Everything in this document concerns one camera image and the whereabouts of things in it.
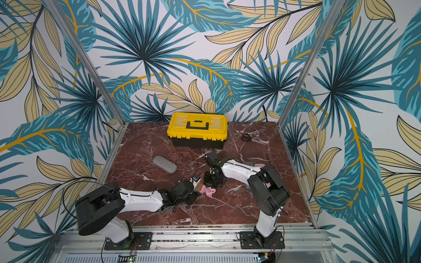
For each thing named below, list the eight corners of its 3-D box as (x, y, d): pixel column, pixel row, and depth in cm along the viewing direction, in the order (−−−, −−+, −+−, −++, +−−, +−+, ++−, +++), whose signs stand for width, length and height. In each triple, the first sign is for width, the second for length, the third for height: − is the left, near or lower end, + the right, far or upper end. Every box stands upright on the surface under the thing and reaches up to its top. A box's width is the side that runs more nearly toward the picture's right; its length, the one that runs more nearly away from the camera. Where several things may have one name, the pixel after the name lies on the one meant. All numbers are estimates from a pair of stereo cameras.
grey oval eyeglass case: (152, 163, 101) (150, 160, 98) (158, 157, 104) (157, 153, 101) (172, 175, 96) (171, 172, 93) (178, 168, 99) (177, 165, 96)
